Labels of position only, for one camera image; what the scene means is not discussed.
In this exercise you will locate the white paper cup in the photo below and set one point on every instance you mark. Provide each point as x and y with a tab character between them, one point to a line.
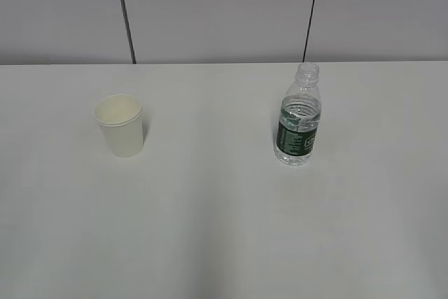
120	120

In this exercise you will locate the clear green-label water bottle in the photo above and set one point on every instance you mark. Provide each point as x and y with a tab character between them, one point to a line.
299	117

